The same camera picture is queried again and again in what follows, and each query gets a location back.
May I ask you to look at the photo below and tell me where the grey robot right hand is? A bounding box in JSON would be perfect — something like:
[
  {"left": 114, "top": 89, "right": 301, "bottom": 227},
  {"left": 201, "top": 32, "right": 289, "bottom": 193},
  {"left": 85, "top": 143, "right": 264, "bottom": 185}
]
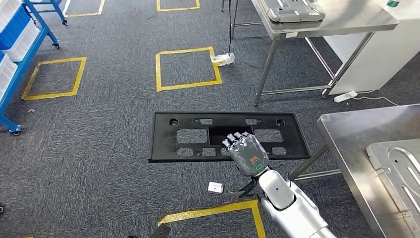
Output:
[{"left": 222, "top": 131, "right": 270, "bottom": 178}]

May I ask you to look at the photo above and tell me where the black plastic plate part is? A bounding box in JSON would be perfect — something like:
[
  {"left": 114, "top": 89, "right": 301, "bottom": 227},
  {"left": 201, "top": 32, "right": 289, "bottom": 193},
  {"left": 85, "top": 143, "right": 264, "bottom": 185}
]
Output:
[{"left": 148, "top": 112, "right": 312, "bottom": 164}]

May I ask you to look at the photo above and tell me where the stainless steel workbench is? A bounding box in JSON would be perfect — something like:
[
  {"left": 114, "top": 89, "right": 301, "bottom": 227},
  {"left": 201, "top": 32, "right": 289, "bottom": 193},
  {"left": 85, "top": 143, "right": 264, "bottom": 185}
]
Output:
[{"left": 288, "top": 104, "right": 420, "bottom": 238}]

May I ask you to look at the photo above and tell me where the grey metal tray part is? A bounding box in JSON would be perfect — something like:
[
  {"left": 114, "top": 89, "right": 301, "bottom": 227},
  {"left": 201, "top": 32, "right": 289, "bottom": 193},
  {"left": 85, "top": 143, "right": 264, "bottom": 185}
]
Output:
[{"left": 261, "top": 0, "right": 326, "bottom": 23}]

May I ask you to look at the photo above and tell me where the blue wheeled shelf rack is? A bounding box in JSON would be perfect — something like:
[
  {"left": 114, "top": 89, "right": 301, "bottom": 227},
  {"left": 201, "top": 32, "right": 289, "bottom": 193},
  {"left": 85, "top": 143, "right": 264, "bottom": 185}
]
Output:
[{"left": 0, "top": 0, "right": 68, "bottom": 137}]

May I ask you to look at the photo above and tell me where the plastic wrapped bundle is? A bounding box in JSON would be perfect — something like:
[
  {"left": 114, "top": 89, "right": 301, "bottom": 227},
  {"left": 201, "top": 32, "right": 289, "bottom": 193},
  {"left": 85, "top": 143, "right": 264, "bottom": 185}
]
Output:
[{"left": 210, "top": 52, "right": 236, "bottom": 67}]

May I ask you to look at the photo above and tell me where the white power strip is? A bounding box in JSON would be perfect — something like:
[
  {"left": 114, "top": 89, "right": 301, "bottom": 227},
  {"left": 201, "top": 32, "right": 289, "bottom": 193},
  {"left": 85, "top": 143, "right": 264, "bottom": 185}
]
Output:
[{"left": 334, "top": 91, "right": 358, "bottom": 104}]

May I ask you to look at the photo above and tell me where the stamped metal panel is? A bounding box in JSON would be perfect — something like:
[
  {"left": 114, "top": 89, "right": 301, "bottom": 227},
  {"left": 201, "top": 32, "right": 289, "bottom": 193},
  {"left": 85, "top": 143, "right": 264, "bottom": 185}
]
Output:
[{"left": 366, "top": 138, "right": 420, "bottom": 238}]

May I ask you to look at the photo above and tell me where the white cabinet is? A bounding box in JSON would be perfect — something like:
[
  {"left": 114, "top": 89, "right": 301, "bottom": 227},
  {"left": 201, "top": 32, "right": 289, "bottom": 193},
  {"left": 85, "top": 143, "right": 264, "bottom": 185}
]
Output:
[{"left": 323, "top": 0, "right": 420, "bottom": 96}]

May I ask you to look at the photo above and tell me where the stainless steel table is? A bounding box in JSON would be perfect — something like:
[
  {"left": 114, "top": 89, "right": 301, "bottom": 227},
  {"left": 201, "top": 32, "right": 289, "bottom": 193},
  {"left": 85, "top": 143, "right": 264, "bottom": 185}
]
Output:
[{"left": 221, "top": 0, "right": 399, "bottom": 107}]

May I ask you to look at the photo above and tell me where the clear plastic bin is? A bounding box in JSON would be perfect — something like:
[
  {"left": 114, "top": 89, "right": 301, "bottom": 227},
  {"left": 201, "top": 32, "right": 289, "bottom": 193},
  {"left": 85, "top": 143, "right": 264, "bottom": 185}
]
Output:
[
  {"left": 0, "top": 54, "right": 19, "bottom": 99},
  {"left": 0, "top": 0, "right": 22, "bottom": 20},
  {"left": 3, "top": 21, "right": 40, "bottom": 63}
]

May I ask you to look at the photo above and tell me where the blue plastic bin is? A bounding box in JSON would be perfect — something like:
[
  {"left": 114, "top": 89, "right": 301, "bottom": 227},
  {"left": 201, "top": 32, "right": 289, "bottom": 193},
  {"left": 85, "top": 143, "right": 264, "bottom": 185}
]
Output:
[{"left": 0, "top": 6, "right": 32, "bottom": 50}]

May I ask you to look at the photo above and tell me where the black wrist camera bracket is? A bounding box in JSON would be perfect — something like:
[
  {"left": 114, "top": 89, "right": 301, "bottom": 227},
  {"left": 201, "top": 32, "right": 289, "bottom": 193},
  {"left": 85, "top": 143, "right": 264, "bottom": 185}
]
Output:
[{"left": 221, "top": 178, "right": 260, "bottom": 198}]

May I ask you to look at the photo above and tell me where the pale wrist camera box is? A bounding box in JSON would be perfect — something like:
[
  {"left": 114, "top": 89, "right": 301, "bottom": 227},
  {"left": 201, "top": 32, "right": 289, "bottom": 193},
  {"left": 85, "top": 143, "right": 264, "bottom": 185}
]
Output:
[{"left": 208, "top": 181, "right": 224, "bottom": 194}]

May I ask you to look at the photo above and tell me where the black hanging cable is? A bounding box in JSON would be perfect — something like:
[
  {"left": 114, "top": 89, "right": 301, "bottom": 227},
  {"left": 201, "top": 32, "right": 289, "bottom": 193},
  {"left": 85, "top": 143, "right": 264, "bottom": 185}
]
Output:
[{"left": 227, "top": 0, "right": 263, "bottom": 69}]

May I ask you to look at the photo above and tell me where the white power cable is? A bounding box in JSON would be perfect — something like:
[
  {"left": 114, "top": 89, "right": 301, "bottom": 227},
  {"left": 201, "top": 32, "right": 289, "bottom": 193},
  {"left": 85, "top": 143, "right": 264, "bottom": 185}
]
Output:
[{"left": 348, "top": 90, "right": 399, "bottom": 107}]

